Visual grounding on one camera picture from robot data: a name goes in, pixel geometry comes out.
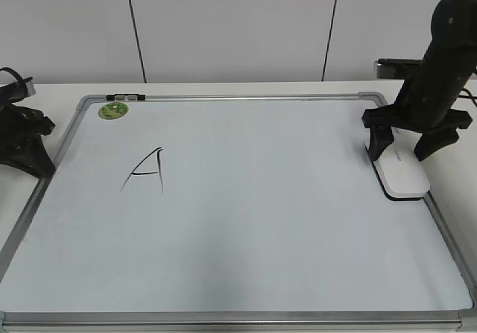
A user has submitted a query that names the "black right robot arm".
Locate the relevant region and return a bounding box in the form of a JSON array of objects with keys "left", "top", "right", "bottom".
[{"left": 361, "top": 0, "right": 476, "bottom": 162}]

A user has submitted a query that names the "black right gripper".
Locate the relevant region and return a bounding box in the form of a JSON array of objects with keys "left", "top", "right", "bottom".
[{"left": 361, "top": 104, "right": 472, "bottom": 162}]

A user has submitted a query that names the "white board with aluminium frame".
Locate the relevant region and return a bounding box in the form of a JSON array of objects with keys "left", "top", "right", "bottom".
[{"left": 1, "top": 92, "right": 476, "bottom": 330}]

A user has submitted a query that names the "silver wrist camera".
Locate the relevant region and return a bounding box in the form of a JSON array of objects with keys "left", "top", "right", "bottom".
[
  {"left": 1, "top": 77, "right": 36, "bottom": 105},
  {"left": 373, "top": 58, "right": 421, "bottom": 80}
]

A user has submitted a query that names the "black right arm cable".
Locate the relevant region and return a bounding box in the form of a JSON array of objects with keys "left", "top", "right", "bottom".
[{"left": 458, "top": 89, "right": 477, "bottom": 109}]

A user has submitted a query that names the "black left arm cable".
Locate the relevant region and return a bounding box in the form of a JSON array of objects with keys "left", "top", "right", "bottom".
[{"left": 0, "top": 66, "right": 25, "bottom": 84}]

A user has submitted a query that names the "round green sticker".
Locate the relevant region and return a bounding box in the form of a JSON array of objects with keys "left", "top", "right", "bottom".
[{"left": 98, "top": 102, "right": 129, "bottom": 120}]

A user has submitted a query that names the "white board eraser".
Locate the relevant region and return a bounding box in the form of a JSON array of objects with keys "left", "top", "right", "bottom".
[{"left": 370, "top": 138, "right": 430, "bottom": 201}]

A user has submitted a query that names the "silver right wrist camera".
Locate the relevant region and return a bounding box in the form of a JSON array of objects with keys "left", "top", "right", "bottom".
[{"left": 373, "top": 58, "right": 421, "bottom": 80}]

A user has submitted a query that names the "black grey hanging clip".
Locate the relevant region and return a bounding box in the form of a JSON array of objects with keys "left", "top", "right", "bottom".
[{"left": 106, "top": 94, "right": 146, "bottom": 101}]

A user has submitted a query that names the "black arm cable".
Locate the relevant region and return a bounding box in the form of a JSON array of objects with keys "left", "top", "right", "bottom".
[
  {"left": 458, "top": 89, "right": 477, "bottom": 109},
  {"left": 0, "top": 66, "right": 25, "bottom": 84}
]

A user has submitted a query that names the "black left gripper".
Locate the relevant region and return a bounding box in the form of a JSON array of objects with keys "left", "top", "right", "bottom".
[{"left": 1, "top": 104, "right": 56, "bottom": 179}]

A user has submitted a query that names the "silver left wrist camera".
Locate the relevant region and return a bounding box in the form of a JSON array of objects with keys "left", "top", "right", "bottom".
[{"left": 1, "top": 77, "right": 36, "bottom": 105}]

